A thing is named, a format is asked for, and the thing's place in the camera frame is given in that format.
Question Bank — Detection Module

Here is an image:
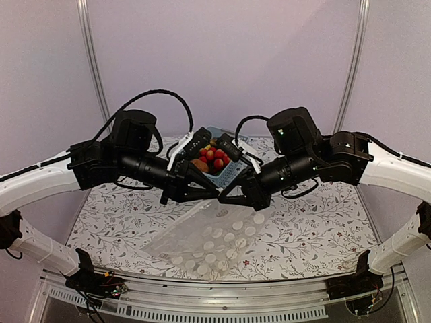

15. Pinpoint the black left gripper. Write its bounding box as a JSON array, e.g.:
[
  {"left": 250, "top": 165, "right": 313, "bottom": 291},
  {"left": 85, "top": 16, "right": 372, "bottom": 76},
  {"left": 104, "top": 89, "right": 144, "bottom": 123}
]
[{"left": 117, "top": 149, "right": 220, "bottom": 206}]

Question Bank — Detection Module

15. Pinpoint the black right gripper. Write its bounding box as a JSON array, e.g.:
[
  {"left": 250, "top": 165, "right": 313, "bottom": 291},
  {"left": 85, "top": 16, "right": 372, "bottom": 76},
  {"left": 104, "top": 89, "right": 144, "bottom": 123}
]
[{"left": 219, "top": 147, "right": 319, "bottom": 210}]

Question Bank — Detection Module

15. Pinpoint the light blue plastic basket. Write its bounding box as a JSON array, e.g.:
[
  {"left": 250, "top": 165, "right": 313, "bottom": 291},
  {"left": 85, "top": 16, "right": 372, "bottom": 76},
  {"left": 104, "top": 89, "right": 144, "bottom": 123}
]
[{"left": 191, "top": 126, "right": 246, "bottom": 188}]

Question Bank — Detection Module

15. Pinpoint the clear zip top bag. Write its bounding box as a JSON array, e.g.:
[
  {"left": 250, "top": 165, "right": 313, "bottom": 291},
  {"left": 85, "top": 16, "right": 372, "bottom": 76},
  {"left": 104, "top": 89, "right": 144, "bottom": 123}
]
[{"left": 142, "top": 199, "right": 271, "bottom": 281}]

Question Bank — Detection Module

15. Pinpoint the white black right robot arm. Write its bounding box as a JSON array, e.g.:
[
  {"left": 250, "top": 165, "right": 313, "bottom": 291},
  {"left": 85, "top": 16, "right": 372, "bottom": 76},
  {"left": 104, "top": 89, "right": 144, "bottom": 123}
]
[{"left": 218, "top": 107, "right": 430, "bottom": 293}]

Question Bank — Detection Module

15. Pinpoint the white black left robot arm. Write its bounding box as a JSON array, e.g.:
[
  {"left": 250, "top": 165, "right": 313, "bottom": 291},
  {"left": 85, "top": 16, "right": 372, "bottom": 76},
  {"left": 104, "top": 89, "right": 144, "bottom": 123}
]
[{"left": 1, "top": 110, "right": 219, "bottom": 292}]

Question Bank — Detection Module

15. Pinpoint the brown potato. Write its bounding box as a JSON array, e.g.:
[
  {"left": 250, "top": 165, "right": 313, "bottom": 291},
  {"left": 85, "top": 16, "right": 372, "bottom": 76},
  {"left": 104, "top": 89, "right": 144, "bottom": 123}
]
[{"left": 191, "top": 159, "right": 209, "bottom": 173}]

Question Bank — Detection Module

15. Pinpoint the red cherry tomato cluster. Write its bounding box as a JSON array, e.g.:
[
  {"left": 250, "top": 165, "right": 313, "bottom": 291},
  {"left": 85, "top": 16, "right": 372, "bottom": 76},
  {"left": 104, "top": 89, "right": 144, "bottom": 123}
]
[{"left": 197, "top": 148, "right": 231, "bottom": 176}]

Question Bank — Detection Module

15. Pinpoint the floral patterned tablecloth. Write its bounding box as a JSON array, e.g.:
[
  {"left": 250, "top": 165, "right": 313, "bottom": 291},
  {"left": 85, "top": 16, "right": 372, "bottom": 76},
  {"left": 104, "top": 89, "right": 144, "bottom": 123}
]
[{"left": 67, "top": 181, "right": 377, "bottom": 281}]

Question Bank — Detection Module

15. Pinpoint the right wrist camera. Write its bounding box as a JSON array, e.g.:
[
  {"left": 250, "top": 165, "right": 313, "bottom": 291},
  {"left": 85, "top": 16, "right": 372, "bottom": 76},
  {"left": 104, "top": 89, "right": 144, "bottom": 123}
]
[{"left": 216, "top": 133, "right": 263, "bottom": 174}]

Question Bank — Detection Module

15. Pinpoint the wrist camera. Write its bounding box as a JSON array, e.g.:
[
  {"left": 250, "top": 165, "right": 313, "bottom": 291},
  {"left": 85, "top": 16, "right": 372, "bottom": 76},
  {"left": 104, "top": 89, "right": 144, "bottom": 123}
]
[
  {"left": 167, "top": 127, "right": 212, "bottom": 171},
  {"left": 216, "top": 133, "right": 263, "bottom": 174}
]

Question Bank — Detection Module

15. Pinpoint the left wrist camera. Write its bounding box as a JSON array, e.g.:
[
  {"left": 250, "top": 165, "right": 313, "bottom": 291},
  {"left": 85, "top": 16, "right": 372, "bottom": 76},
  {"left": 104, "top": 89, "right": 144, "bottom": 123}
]
[{"left": 167, "top": 127, "right": 212, "bottom": 171}]

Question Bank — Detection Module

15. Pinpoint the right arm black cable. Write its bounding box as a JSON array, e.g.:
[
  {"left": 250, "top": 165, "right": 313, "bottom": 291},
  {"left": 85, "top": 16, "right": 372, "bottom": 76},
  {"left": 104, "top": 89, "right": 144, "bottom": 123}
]
[{"left": 234, "top": 116, "right": 270, "bottom": 149}]

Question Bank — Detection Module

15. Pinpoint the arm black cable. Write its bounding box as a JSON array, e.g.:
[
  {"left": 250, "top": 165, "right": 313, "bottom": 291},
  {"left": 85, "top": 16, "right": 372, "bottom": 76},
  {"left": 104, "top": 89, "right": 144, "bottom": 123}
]
[
  {"left": 234, "top": 116, "right": 270, "bottom": 149},
  {"left": 90, "top": 87, "right": 196, "bottom": 142}
]

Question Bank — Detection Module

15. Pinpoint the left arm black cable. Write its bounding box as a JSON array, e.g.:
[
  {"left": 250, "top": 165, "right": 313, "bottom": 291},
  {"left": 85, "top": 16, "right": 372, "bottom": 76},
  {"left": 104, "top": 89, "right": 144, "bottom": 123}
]
[{"left": 90, "top": 87, "right": 196, "bottom": 142}]

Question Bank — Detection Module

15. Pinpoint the aluminium front rail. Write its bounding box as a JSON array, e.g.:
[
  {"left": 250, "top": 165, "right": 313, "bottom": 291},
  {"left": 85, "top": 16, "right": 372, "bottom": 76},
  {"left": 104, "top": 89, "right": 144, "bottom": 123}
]
[{"left": 30, "top": 265, "right": 420, "bottom": 322}]

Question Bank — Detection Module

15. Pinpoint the right aluminium frame post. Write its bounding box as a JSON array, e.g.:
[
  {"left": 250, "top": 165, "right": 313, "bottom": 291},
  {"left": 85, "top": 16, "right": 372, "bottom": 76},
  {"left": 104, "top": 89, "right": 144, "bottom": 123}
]
[{"left": 332, "top": 0, "right": 370, "bottom": 134}]

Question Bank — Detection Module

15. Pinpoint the aluminium frame post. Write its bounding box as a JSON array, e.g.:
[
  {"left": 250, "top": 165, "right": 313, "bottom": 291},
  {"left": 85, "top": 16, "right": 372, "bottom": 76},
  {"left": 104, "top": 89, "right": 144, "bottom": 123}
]
[
  {"left": 76, "top": 0, "right": 110, "bottom": 122},
  {"left": 332, "top": 0, "right": 370, "bottom": 134}
]

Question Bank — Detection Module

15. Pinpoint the left aluminium frame post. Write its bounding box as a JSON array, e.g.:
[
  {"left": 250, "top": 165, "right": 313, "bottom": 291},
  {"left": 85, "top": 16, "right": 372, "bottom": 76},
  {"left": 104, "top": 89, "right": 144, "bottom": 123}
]
[{"left": 76, "top": 0, "right": 110, "bottom": 122}]

